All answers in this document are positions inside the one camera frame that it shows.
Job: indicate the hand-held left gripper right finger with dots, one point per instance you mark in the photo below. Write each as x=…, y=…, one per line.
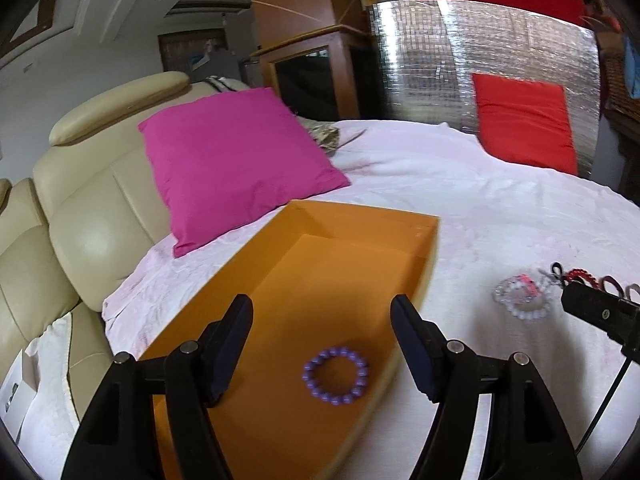
x=412, y=345

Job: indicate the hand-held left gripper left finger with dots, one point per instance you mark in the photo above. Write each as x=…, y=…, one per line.
x=232, y=345

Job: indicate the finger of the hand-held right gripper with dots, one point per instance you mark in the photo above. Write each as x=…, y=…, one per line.
x=595, y=310

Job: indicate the orange cardboard box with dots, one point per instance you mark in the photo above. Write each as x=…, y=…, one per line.
x=320, y=285

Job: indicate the beige leather sofa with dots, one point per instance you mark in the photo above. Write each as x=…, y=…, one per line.
x=100, y=220

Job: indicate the pink pillow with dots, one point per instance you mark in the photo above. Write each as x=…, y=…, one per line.
x=235, y=160

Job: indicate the white towel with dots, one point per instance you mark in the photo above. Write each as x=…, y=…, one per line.
x=50, y=410

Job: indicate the red pillow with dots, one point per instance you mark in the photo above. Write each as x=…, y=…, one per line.
x=525, y=120

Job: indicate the white paper bag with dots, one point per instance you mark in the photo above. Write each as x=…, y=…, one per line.
x=20, y=385

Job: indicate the patterned cloth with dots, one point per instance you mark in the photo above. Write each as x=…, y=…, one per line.
x=325, y=135

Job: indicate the striped cloth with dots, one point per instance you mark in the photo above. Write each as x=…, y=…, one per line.
x=222, y=84

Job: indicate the silver foil panel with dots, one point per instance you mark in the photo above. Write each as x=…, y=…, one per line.
x=425, y=60

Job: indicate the framed wall picture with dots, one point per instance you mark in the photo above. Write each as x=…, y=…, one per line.
x=185, y=50

